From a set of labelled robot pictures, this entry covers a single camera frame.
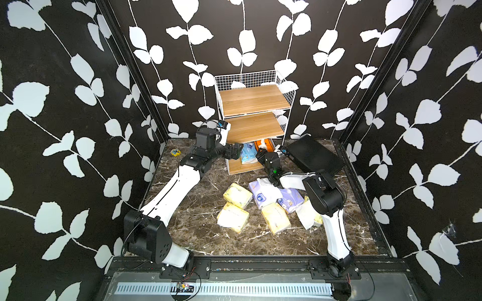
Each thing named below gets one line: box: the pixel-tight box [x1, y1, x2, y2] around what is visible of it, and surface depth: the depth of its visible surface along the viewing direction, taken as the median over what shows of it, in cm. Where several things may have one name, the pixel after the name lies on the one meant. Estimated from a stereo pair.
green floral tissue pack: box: [222, 182, 253, 210], surface depth 92 cm
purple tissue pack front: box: [248, 177, 284, 210], surface depth 92 cm
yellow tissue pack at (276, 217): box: [261, 202, 292, 235], surface depth 86 cm
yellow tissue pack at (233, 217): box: [216, 202, 250, 234], surface depth 86 cm
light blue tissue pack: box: [240, 141, 258, 165], surface depth 108 cm
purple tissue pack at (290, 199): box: [276, 187, 305, 214], surface depth 92 cm
